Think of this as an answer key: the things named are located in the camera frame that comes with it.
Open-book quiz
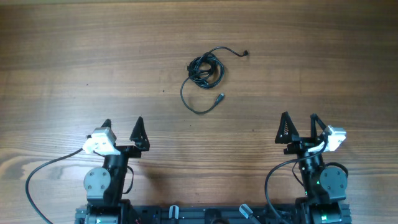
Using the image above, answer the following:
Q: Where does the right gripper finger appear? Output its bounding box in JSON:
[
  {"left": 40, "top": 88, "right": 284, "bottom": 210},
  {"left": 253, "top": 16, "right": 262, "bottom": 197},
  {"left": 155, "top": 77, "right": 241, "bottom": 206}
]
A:
[
  {"left": 275, "top": 111, "right": 299, "bottom": 144},
  {"left": 310, "top": 113, "right": 326, "bottom": 139}
]

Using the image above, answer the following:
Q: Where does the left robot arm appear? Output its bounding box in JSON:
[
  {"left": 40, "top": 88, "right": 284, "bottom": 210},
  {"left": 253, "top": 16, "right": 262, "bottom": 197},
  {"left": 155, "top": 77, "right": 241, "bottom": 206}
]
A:
[{"left": 75, "top": 117, "right": 150, "bottom": 224}]

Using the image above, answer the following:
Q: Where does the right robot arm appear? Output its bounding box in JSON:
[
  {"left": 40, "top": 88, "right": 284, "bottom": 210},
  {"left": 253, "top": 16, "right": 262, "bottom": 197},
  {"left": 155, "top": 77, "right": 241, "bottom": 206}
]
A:
[{"left": 275, "top": 112, "right": 352, "bottom": 224}]

